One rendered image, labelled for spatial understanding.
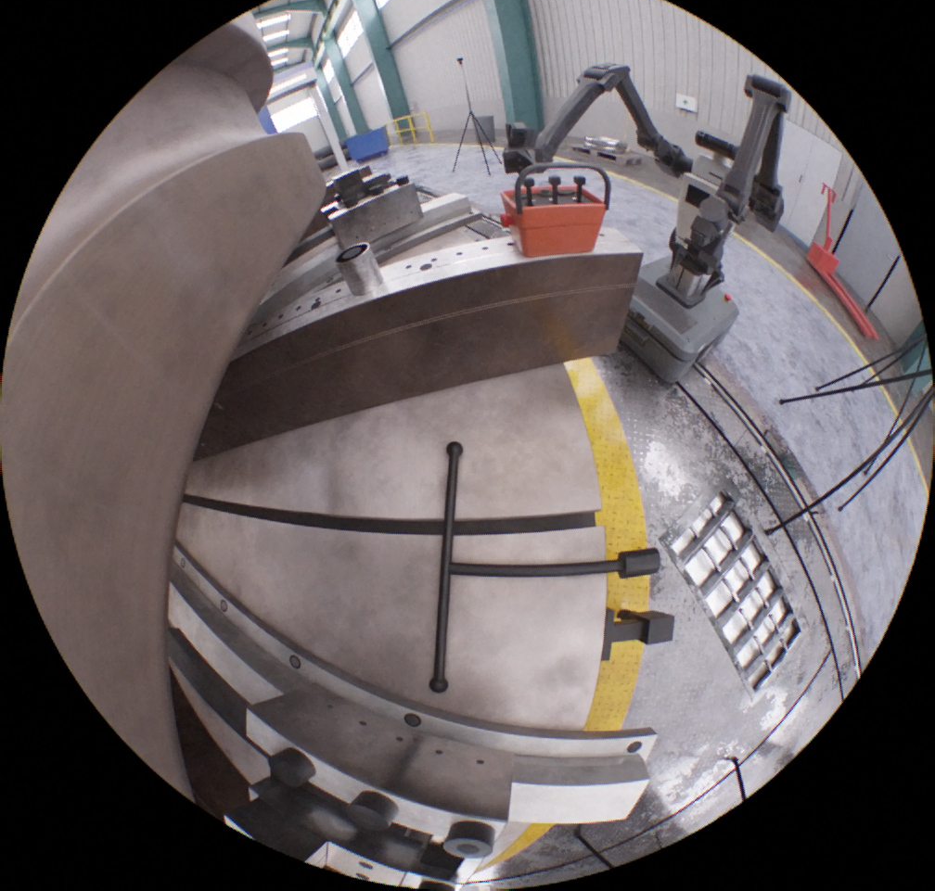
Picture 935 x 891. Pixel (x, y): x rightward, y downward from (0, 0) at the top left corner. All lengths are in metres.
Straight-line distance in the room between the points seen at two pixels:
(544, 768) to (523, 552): 0.55
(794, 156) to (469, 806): 6.49
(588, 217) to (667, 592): 1.13
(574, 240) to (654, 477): 0.87
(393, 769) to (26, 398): 0.62
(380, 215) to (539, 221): 1.07
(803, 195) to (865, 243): 1.37
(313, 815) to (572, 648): 0.63
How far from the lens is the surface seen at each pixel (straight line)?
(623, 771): 0.85
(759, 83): 0.96
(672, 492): 1.20
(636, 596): 1.11
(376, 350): 0.74
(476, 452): 0.77
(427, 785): 0.56
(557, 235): 0.64
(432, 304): 0.66
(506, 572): 0.67
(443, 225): 1.74
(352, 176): 1.62
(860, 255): 6.65
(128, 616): 0.39
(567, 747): 0.83
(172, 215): 0.45
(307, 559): 0.92
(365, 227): 1.55
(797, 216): 6.15
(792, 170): 6.15
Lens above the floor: 1.02
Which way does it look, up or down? 61 degrees down
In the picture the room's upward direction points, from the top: 19 degrees counter-clockwise
